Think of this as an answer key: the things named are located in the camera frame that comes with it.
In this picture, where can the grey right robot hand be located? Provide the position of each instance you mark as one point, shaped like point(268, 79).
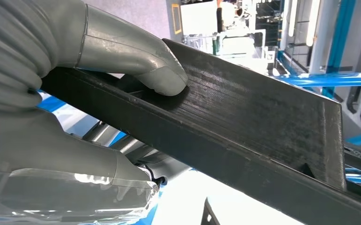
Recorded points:
point(130, 52)

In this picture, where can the blue metal shelf rack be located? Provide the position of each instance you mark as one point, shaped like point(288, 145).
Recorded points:
point(323, 80)

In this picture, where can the yellow floor tape square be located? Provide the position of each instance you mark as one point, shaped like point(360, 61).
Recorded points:
point(176, 31)

